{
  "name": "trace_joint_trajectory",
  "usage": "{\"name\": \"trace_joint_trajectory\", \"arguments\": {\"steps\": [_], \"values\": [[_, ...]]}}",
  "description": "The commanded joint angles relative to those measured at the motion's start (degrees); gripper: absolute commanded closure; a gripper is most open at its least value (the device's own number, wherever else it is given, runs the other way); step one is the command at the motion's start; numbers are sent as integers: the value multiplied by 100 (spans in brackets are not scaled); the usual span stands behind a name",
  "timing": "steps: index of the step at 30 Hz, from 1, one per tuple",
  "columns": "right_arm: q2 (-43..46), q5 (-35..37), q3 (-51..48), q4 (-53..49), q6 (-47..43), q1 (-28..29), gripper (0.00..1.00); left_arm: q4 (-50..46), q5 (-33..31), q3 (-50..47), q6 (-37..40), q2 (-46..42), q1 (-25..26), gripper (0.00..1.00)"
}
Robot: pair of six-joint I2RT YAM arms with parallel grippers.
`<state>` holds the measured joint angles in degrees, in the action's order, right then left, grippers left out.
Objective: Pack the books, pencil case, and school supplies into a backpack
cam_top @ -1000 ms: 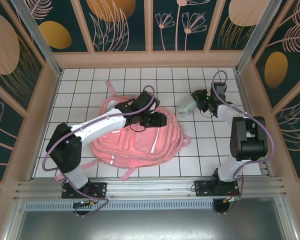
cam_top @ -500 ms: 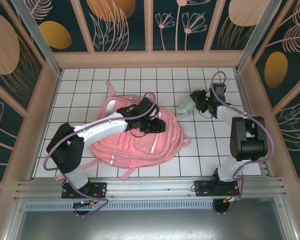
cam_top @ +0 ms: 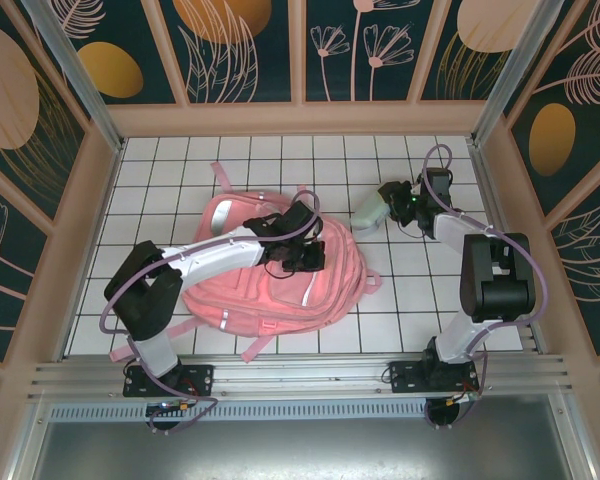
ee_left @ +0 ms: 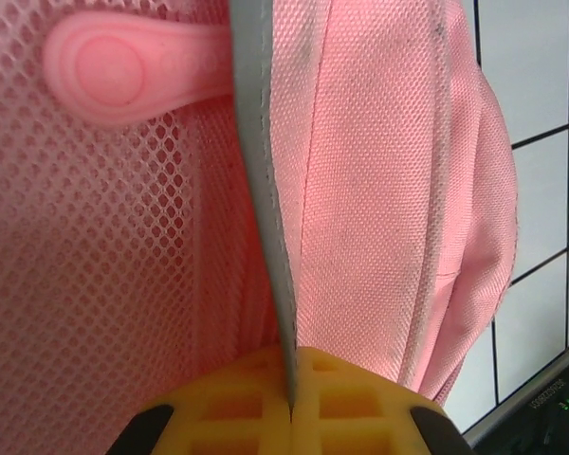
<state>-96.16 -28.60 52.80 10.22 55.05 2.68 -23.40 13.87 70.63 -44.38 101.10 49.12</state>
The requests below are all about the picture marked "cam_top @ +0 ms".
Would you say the pink backpack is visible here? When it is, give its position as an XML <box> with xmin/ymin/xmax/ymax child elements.
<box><xmin>108</xmin><ymin>160</ymin><xmax>383</xmax><ymax>364</ymax></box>

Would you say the mint green pencil case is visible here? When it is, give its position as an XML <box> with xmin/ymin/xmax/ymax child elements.
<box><xmin>352</xmin><ymin>192</ymin><xmax>394</xmax><ymax>234</ymax></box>

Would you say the small circuit board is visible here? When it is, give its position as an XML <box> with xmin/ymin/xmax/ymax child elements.
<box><xmin>146</xmin><ymin>399</ymin><xmax>191</xmax><ymax>417</ymax></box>
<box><xmin>444</xmin><ymin>390</ymin><xmax>482</xmax><ymax>407</ymax></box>

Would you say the aluminium side rail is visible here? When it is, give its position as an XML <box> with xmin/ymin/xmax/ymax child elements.
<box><xmin>467</xmin><ymin>139</ymin><xmax>549</xmax><ymax>357</ymax></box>

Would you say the aluminium mounting rail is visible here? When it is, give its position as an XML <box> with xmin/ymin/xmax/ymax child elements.
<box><xmin>27</xmin><ymin>353</ymin><xmax>576</xmax><ymax>401</ymax></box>

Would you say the slotted grey cable tray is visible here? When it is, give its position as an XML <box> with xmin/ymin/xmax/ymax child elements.
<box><xmin>47</xmin><ymin>402</ymin><xmax>431</xmax><ymax>424</ymax></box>

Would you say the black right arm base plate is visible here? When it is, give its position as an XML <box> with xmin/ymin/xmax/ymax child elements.
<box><xmin>388</xmin><ymin>359</ymin><xmax>481</xmax><ymax>401</ymax></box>

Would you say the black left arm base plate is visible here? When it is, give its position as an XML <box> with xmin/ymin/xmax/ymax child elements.
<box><xmin>123</xmin><ymin>363</ymin><xmax>215</xmax><ymax>398</ymax></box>

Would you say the aluminium frame post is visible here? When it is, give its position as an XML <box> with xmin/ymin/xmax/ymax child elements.
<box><xmin>469</xmin><ymin>0</ymin><xmax>567</xmax><ymax>146</ymax></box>
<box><xmin>19</xmin><ymin>0</ymin><xmax>127</xmax><ymax>152</ymax></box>

